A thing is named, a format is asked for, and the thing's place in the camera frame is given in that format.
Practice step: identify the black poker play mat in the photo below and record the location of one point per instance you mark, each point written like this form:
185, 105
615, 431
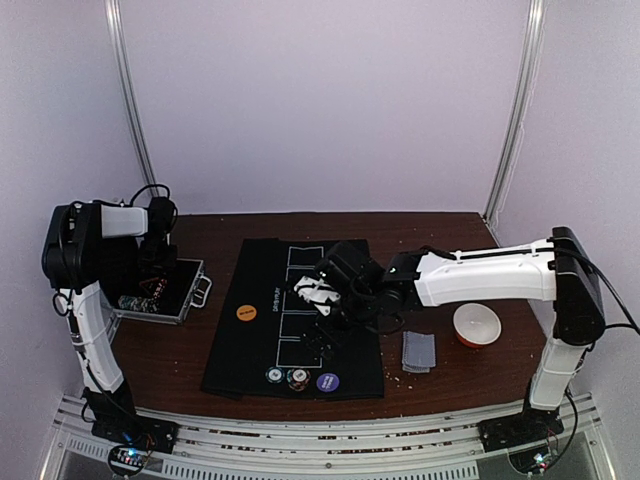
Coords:
241, 353

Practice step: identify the orange big blind button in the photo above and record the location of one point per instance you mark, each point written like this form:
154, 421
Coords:
246, 313

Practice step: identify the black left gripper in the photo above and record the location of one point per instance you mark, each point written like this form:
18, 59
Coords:
169, 264

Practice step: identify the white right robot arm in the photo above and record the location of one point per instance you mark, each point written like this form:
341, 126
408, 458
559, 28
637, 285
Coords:
555, 270

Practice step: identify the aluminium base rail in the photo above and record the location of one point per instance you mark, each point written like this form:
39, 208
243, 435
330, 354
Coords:
438, 446

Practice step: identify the aluminium frame post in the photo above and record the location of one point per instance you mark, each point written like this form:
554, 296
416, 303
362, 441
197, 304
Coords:
515, 128
118, 41

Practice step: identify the aluminium frame post left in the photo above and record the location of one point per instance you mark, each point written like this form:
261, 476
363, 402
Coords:
118, 41

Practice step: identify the aluminium poker chip case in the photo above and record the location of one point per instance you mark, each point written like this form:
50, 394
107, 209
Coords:
159, 296

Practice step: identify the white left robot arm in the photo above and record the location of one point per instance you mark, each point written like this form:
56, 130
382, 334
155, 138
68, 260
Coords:
71, 261

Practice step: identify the purple small blind button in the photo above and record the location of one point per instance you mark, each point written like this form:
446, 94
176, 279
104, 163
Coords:
327, 383

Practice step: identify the mixed colour chip stack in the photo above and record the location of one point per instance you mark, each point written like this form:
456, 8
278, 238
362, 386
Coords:
298, 379

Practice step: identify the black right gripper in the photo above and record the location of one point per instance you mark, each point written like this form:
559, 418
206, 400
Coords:
323, 323

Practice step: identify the aluminium frame post right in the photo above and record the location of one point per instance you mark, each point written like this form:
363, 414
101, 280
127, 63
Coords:
515, 128

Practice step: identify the orange white bowl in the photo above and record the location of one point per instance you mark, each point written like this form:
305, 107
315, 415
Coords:
476, 325

